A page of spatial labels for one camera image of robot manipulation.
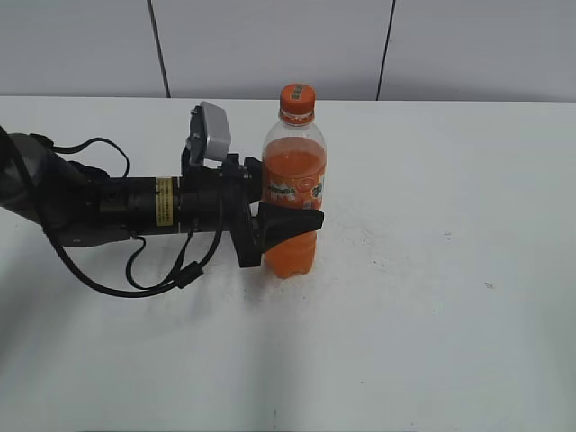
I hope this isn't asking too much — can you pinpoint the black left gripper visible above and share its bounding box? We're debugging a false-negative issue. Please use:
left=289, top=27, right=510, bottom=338
left=178, top=149, right=324, bottom=268

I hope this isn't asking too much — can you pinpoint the orange soda plastic bottle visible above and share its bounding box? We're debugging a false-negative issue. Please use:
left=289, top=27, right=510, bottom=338
left=262, top=105, right=327, bottom=278

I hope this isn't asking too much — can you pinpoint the orange bottle cap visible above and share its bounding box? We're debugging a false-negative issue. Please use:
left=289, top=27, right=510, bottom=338
left=280, top=83, right=316, bottom=115

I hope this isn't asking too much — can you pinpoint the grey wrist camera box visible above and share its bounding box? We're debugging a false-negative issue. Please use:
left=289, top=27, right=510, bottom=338
left=185, top=101, right=232, bottom=167

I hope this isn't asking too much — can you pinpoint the black camera cable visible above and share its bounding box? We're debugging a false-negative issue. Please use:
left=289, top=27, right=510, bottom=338
left=40, top=137, right=223, bottom=299

